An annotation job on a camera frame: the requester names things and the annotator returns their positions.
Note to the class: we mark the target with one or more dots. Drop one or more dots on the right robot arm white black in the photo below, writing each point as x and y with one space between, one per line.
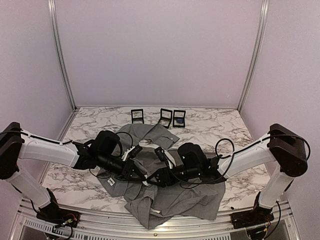
290 151

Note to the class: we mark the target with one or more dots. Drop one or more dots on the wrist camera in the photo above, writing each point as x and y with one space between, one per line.
131 152
166 157

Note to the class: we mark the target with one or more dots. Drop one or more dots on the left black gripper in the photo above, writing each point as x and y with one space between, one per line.
126 170

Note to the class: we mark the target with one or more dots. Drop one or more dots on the aluminium frame post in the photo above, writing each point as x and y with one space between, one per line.
60 55
258 43

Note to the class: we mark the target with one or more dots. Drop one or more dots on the black display frame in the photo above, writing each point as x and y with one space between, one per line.
166 116
137 116
179 118

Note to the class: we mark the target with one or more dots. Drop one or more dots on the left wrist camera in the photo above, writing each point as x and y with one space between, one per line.
131 152

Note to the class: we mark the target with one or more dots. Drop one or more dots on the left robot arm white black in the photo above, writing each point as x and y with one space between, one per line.
16 143

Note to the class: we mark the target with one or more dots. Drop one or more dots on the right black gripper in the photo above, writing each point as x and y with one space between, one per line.
162 176

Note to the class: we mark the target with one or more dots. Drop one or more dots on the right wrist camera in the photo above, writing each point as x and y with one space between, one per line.
166 157

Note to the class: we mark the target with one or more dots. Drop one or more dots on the middle black display frame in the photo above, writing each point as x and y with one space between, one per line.
166 116

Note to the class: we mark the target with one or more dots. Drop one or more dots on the front aluminium rail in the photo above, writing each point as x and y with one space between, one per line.
104 225

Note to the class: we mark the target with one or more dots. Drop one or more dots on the left aluminium frame post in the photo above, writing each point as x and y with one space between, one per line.
60 55

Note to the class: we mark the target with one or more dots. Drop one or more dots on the left black display frame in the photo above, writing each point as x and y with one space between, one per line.
137 116

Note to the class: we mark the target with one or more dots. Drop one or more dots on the blue round brooch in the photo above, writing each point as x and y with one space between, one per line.
180 121

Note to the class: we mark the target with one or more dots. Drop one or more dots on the grey button shirt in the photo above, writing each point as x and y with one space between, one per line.
153 205

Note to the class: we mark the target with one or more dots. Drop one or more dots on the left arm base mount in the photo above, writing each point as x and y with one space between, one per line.
54 214

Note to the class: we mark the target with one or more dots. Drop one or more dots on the right black display frame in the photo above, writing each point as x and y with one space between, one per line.
179 118

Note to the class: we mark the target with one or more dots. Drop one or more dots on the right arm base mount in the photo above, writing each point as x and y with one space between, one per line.
257 215

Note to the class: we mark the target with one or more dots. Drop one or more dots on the right aluminium frame post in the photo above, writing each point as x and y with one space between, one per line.
258 43

